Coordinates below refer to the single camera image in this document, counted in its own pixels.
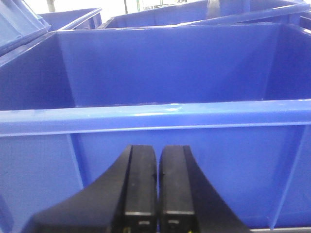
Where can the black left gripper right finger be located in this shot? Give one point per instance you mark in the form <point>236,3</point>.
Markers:
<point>188,201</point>

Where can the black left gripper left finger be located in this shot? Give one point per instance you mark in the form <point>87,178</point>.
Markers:
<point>122,200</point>

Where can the blue plastic bin left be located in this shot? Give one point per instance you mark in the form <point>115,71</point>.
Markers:
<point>239,95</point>

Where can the blue bin back left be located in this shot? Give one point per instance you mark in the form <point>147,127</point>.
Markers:
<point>81,19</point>

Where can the blue bin behind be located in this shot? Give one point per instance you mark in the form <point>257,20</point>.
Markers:
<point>208,12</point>

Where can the blue bin upper left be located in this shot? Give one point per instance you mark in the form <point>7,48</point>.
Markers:
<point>19,27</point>

